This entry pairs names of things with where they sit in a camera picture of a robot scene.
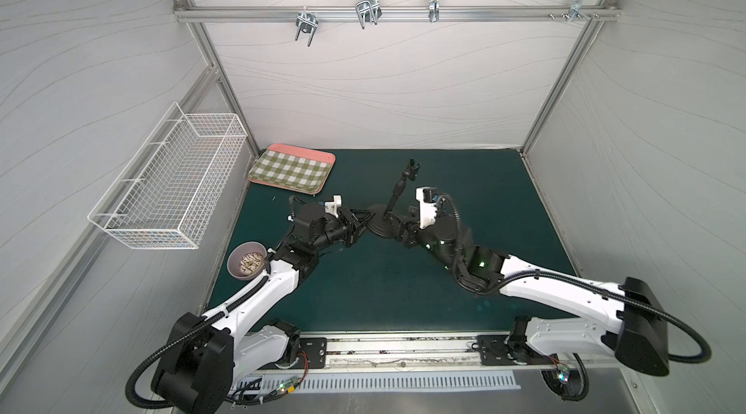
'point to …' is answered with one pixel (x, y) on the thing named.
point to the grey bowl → (246, 260)
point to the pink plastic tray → (302, 153)
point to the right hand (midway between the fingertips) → (399, 210)
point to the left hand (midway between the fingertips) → (378, 216)
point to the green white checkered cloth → (291, 171)
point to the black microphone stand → (380, 219)
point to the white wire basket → (165, 196)
